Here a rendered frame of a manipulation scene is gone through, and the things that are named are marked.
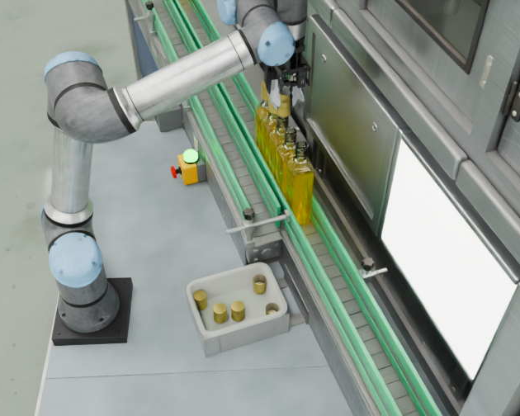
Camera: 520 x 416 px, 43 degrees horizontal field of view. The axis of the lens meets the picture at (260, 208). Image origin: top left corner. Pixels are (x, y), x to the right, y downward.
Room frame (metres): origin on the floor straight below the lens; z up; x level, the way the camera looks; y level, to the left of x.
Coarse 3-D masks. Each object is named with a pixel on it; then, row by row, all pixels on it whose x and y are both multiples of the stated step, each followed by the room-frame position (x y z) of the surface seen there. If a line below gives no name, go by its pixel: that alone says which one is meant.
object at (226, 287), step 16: (224, 272) 1.05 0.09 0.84; (240, 272) 1.05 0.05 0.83; (256, 272) 1.07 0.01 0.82; (192, 288) 1.01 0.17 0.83; (208, 288) 1.02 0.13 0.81; (224, 288) 1.03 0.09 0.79; (240, 288) 1.05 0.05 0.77; (272, 288) 1.01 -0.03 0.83; (192, 304) 0.95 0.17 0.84; (208, 304) 1.00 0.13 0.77; (256, 304) 1.00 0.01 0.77; (208, 320) 0.95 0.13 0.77; (256, 320) 0.90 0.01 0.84; (208, 336) 0.86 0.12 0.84
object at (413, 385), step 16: (192, 0) 2.28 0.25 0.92; (208, 16) 2.09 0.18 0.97; (208, 32) 2.08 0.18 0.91; (240, 80) 1.74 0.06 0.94; (320, 208) 1.16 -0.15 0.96; (320, 224) 1.14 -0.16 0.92; (336, 240) 1.05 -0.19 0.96; (336, 256) 1.05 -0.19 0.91; (352, 272) 0.96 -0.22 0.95; (352, 288) 0.95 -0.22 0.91; (368, 304) 0.88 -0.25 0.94; (368, 320) 0.87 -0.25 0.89; (384, 320) 0.82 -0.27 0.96; (384, 336) 0.81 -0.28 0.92; (400, 352) 0.74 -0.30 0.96; (400, 368) 0.73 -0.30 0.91; (416, 384) 0.67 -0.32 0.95; (416, 400) 0.66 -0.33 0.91; (432, 400) 0.63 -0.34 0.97
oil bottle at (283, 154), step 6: (282, 144) 1.26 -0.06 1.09; (282, 150) 1.24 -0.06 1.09; (288, 150) 1.24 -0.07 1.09; (294, 150) 1.24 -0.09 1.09; (282, 156) 1.23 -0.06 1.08; (288, 156) 1.23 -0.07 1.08; (276, 162) 1.26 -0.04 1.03; (282, 162) 1.22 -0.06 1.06; (276, 168) 1.26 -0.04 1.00; (282, 168) 1.22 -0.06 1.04; (276, 174) 1.26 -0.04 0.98; (282, 174) 1.22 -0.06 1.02; (276, 180) 1.26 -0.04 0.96; (282, 180) 1.22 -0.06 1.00; (282, 186) 1.22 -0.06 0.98; (282, 192) 1.22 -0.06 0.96
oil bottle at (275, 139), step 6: (276, 132) 1.31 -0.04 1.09; (270, 138) 1.31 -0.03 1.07; (276, 138) 1.29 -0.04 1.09; (282, 138) 1.29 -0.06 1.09; (270, 144) 1.31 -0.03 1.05; (276, 144) 1.28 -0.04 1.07; (270, 150) 1.31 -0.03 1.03; (276, 150) 1.28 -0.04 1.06; (270, 156) 1.31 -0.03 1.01; (276, 156) 1.28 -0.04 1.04; (270, 162) 1.31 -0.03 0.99; (270, 168) 1.31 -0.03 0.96
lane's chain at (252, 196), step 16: (160, 0) 2.35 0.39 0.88; (160, 16) 2.24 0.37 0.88; (176, 32) 2.12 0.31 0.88; (176, 48) 2.02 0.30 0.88; (208, 96) 1.74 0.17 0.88; (208, 112) 1.66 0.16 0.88; (224, 128) 1.58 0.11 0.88; (208, 144) 1.50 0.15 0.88; (224, 144) 1.50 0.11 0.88; (240, 160) 1.43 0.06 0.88; (240, 176) 1.37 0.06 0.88; (256, 192) 1.30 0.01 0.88; (256, 208) 1.24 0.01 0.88; (272, 224) 1.18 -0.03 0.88
